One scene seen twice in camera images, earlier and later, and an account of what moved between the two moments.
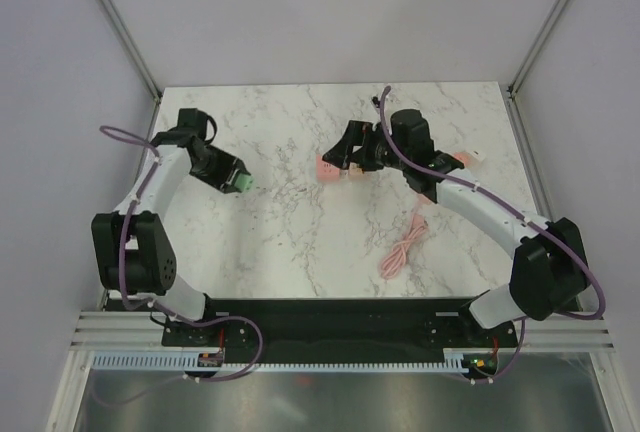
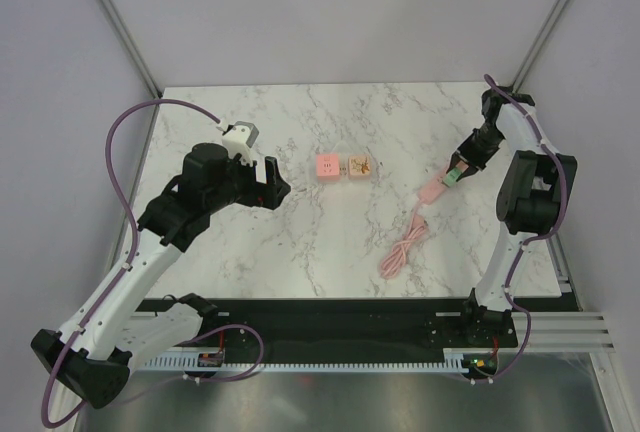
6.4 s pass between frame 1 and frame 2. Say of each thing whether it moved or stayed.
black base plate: stayed
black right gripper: moved
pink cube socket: stayed
